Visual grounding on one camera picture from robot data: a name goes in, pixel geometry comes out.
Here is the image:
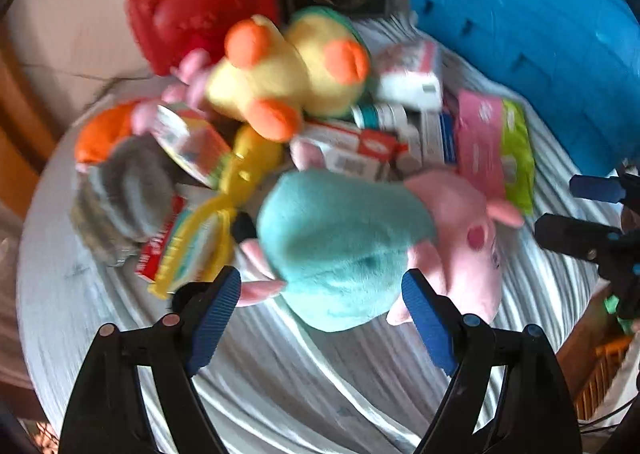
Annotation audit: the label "teal pink pig plush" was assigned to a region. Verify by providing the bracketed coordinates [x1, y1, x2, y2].
[233, 168, 524, 333]

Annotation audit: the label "pink green wipes packet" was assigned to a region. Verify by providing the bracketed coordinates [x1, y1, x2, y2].
[454, 90, 535, 214]

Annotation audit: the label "blue plastic storage crate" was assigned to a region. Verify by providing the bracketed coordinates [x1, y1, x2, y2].
[409, 0, 639, 175]

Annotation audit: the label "grey knitted sock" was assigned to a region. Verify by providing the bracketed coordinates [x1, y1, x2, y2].
[70, 134, 179, 266]

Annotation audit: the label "orange plush toy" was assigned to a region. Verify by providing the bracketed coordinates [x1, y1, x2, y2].
[74, 100, 138, 171]

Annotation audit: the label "yellow plastic toy tongs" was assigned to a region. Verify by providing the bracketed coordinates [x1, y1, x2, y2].
[149, 125, 283, 299]

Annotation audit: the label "yellow duck plush toy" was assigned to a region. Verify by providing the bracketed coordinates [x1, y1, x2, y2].
[204, 7, 371, 143]

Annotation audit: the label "red bear toy suitcase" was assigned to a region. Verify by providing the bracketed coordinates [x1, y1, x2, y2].
[124, 0, 279, 78]

